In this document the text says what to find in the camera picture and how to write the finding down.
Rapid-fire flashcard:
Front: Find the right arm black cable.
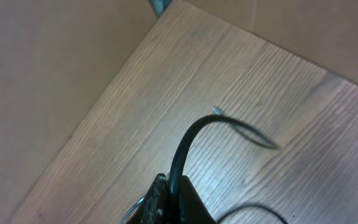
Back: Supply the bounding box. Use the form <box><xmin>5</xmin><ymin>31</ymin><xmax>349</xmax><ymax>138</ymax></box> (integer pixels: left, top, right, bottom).
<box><xmin>218</xmin><ymin>203</ymin><xmax>290</xmax><ymax>224</ymax></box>

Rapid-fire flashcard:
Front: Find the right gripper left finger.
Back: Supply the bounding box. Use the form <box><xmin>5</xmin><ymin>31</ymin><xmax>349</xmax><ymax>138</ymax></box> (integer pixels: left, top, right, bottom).
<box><xmin>126</xmin><ymin>173</ymin><xmax>168</xmax><ymax>224</ymax></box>

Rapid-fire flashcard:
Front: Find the black USB cable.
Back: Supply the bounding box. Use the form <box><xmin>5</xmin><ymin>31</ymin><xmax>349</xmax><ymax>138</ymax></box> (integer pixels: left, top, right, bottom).
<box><xmin>167</xmin><ymin>105</ymin><xmax>281</xmax><ymax>224</ymax></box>

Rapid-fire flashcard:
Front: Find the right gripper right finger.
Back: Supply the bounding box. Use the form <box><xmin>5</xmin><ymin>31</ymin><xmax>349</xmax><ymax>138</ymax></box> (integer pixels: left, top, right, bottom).
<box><xmin>180</xmin><ymin>175</ymin><xmax>216</xmax><ymax>224</ymax></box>

